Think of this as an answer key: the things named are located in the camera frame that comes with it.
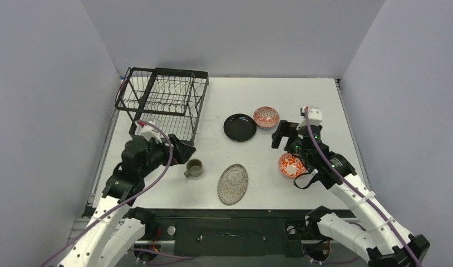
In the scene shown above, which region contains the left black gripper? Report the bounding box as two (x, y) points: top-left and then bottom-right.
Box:
(140, 133), (196, 177)

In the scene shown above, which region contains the olive green ceramic mug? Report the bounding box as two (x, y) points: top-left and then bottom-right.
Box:
(184, 159), (203, 178)

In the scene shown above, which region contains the black round plate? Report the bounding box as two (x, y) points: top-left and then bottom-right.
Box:
(223, 113), (257, 142)

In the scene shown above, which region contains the speckled oval plate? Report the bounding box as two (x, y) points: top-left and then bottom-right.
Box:
(217, 164), (249, 205)

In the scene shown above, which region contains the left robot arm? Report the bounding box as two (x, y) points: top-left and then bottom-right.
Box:
(59, 134), (196, 266)

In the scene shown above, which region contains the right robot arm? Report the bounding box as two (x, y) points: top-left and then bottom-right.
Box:
(272, 120), (430, 266)

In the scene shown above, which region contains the red patterned upturned bowl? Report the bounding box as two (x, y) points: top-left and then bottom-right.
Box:
(253, 106), (280, 130)

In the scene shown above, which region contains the orange floral bowl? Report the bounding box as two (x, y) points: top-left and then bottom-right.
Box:
(278, 153), (307, 179)

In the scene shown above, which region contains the black wire dish rack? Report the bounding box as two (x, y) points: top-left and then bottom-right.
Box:
(115, 67), (209, 145)

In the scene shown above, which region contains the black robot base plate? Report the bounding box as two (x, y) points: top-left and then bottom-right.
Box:
(82, 208), (360, 259)

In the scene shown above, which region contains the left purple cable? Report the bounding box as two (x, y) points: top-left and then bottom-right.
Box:
(38, 120), (175, 267)

